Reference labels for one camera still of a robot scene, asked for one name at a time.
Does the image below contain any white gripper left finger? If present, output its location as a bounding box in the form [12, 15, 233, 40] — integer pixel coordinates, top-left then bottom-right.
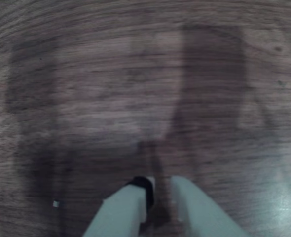
[82, 175, 156, 237]

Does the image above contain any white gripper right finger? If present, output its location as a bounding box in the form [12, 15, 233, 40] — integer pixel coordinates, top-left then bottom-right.
[169, 175, 250, 237]

